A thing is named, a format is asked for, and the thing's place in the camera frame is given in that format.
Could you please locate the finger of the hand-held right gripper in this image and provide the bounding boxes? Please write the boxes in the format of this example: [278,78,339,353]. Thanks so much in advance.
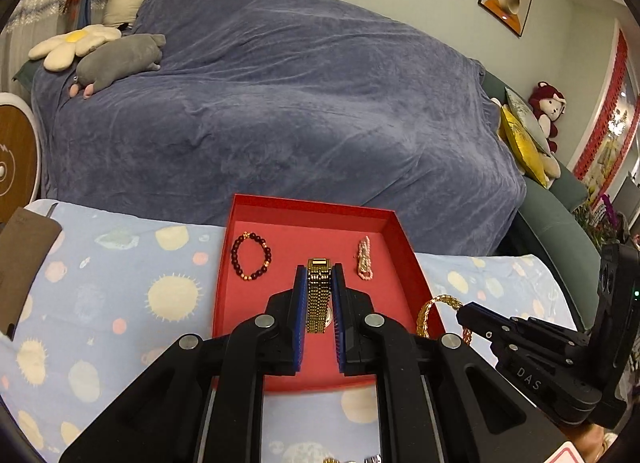
[456,302,596,361]
[492,338,603,426]

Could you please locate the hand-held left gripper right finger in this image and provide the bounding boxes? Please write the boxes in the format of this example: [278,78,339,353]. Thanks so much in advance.
[333,264,572,463]

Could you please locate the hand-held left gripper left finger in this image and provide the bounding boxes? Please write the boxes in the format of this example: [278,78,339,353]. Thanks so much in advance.
[59,264,308,463]

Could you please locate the gold metal watch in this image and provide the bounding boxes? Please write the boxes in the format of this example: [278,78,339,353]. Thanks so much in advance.
[306,258,334,335]

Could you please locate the red cardboard box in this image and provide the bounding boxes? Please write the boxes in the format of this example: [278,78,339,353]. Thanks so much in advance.
[212,193,446,394]

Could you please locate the gold twisted bangle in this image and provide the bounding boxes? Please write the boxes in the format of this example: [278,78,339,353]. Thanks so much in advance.
[416,294,474,345]

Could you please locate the potted flowers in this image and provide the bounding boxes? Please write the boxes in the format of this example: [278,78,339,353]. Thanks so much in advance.
[575,193,626,250]

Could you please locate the yellow pillow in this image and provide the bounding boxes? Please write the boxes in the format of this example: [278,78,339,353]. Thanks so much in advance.
[500,106,550,189]

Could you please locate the silver grey pillow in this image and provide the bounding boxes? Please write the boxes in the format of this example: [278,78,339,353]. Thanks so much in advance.
[505,87,551,154]

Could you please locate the red monkey plush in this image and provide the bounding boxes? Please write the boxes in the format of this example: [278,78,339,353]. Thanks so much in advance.
[527,82,568,155]

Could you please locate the brown notebook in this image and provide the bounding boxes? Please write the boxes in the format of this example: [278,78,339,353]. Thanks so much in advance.
[0,208,64,342]

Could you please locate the grey plush animal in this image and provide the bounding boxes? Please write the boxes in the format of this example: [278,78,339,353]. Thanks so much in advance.
[69,33,167,99]

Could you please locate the white device with wooden disc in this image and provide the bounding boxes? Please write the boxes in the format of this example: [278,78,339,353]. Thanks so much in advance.
[0,92,41,225]

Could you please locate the cream flower pillow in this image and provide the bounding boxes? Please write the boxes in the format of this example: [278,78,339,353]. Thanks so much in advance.
[28,24,122,73]

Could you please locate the pink pearl necklace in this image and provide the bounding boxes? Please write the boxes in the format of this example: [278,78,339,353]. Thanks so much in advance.
[355,237,375,280]

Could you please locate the dark red bead bracelet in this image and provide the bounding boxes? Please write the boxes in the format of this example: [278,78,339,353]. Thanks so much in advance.
[231,232,274,281]

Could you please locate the red bordered wall frame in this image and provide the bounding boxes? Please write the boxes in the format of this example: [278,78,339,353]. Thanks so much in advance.
[572,28,640,196]

